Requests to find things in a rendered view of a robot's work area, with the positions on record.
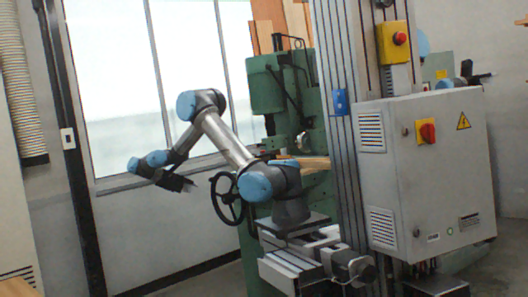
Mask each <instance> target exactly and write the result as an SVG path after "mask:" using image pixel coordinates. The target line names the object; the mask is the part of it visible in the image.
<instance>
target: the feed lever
mask: <svg viewBox="0 0 528 297"><path fill-rule="evenodd" d="M265 69H268V70H270V72H271V74H272V75H273V76H274V78H275V79H276V81H277V82H278V83H279V85H280V87H281V88H282V89H283V91H284V92H285V94H286V96H287V97H288V98H289V99H290V101H291V102H292V104H293V105H294V107H295V109H296V110H297V111H298V112H299V114H300V115H301V117H302V118H301V120H300V125H301V127H302V128H304V129H305V128H313V129H317V127H316V126H314V119H313V118H312V117H310V116H309V117H304V115H303V114H302V112H301V111H300V109H299V108H298V107H297V105H296V104H295V102H294V101H293V99H292V98H291V96H290V94H289V93H288V92H287V91H286V89H285V87H284V86H283V85H282V83H281V81H280V80H279V78H278V77H277V76H276V74H275V73H274V71H273V70H272V69H271V65H270V64H266V65H265Z"/></svg>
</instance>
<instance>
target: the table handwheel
mask: <svg viewBox="0 0 528 297"><path fill-rule="evenodd" d="M222 176H224V177H227V178H229V179H230V180H231V181H232V183H231V186H230V188H229V192H225V193H223V194H220V193H218V192H215V187H216V183H217V181H218V180H217V181H213V182H211V183H210V198H211V201H212V205H213V207H214V210H215V212H216V214H217V215H218V216H219V218H220V219H221V220H222V221H223V222H224V223H225V224H227V225H229V226H237V225H239V224H241V223H242V222H243V220H244V218H245V215H246V210H247V202H246V200H245V199H243V197H242V196H241V195H240V193H239V192H234V193H232V190H233V187H234V186H236V188H237V191H238V190H239V188H238V181H237V179H236V177H235V176H234V175H233V174H232V173H231V172H228V171H219V172H217V173H215V175H214V177H222ZM216 196H220V197H221V201H222V202H223V204H225V205H229V208H230V211H231V213H232V216H233V221H232V220H229V219H227V218H226V217H225V216H224V214H223V213H222V211H221V210H220V208H219V205H218V202H217V199H216ZM239 198H240V201H241V210H240V215H239V217H238V218H236V215H235V213H234V211H233V206H232V203H233V202H234V200H236V199H239Z"/></svg>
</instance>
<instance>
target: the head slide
mask: <svg viewBox="0 0 528 297"><path fill-rule="evenodd" d="M278 71H279V74H280V82H281V83H282V85H283V86H284V87H285V89H286V91H287V92H288V93H289V94H290V96H291V98H292V99H293V101H294V102H295V104H296V105H297V107H299V103H298V96H297V90H296V84H295V72H294V69H293V68H291V69H283V67H282V65H279V70H278ZM281 91H282V97H283V103H284V109H285V110H284V111H282V112H279V113H274V115H273V116H274V121H275V123H276V135H278V134H287V135H288V140H289V146H290V147H294V146H298V144H297V142H295V141H296V140H297V138H298V135H299V133H300V132H301V131H302V127H301V125H300V114H299V112H298V111H297V110H296V109H295V107H294V105H293V104H292V102H291V101H290V99H289V98H288V97H287V96H286V94H285V92H284V91H283V89H281Z"/></svg>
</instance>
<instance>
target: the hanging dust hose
mask: <svg viewBox="0 0 528 297"><path fill-rule="evenodd" d="M15 1H16V0H0V69H1V73H2V78H3V84H5V85H3V86H4V87H5V88H4V90H6V91H5V93H6V96H7V97H6V98H7V101H9V102H8V103H7V104H8V105H9V106H8V107H10V108H9V109H8V110H10V111H9V112H10V113H11V114H10V116H12V117H11V119H13V120H12V122H13V124H14V126H13V127H15V129H14V130H16V132H15V133H16V136H17V137H16V139H18V140H17V142H19V143H18V144H19V146H18V147H19V150H21V151H20V153H21V156H22V157H21V160H22V167H34V166H39V165H44V164H47V163H50V158H49V154H48V152H46V150H47V148H46V146H45V145H46V144H45V141H44V139H45V138H42V137H44V135H43V132H41V131H42V130H41V128H42V127H41V124H40V122H41V121H39V120H40V118H38V117H39V116H38V114H39V113H37V110H36V109H37V107H36V106H37V105H36V104H35V103H36V101H34V100H35V98H34V97H35V96H33V95H34V94H35V93H33V90H31V89H33V87H31V86H32V85H31V82H30V80H31V79H30V77H31V76H28V75H30V74H29V73H28V72H29V70H27V69H28V68H27V66H28V65H27V62H26V61H27V59H25V58H26V56H25V55H26V53H24V52H25V50H24V49H25V48H24V47H23V46H24V45H23V43H24V42H23V39H22V35H21V30H20V29H21V28H20V24H19V23H20V22H19V18H18V17H19V16H18V11H17V7H16V6H17V5H16V3H17V2H15Z"/></svg>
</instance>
